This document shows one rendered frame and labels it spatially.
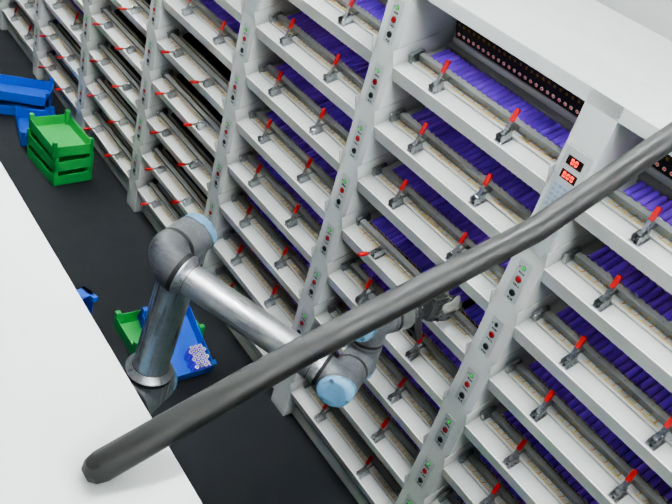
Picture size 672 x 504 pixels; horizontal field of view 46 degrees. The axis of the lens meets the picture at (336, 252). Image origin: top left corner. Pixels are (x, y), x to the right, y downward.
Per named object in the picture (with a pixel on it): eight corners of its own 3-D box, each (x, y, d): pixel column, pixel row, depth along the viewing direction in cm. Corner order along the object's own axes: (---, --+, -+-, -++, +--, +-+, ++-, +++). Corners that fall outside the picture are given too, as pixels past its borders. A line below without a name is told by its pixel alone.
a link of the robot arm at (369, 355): (330, 377, 208) (341, 341, 202) (347, 355, 218) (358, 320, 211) (362, 393, 206) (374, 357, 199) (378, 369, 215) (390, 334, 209)
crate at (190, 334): (210, 371, 311) (217, 363, 305) (163, 385, 299) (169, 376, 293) (183, 306, 321) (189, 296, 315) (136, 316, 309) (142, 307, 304)
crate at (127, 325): (133, 358, 306) (135, 343, 302) (113, 325, 318) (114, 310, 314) (202, 341, 324) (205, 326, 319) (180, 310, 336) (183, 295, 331)
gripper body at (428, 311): (452, 297, 212) (420, 306, 205) (442, 321, 217) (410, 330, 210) (435, 279, 217) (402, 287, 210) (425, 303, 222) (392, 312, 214)
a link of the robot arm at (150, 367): (103, 406, 249) (153, 218, 209) (136, 376, 264) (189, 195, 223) (142, 432, 247) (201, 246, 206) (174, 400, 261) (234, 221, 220)
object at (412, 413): (422, 452, 241) (424, 427, 231) (314, 324, 277) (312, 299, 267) (473, 419, 249) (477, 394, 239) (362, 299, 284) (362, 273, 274)
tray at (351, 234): (463, 364, 220) (467, 343, 213) (341, 239, 256) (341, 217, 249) (517, 331, 228) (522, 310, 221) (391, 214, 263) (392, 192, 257)
